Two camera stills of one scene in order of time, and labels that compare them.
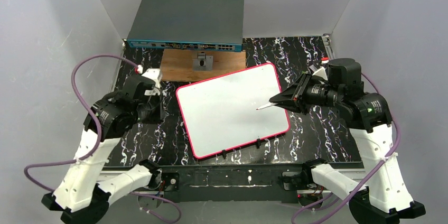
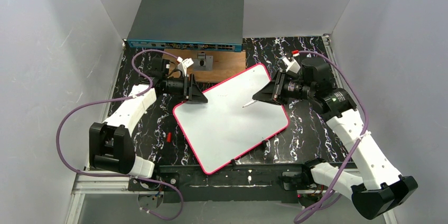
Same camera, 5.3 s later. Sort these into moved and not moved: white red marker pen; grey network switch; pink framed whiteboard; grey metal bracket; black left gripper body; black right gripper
Moved: black left gripper body; pink framed whiteboard; black right gripper; white red marker pen
Not moved: grey network switch; grey metal bracket
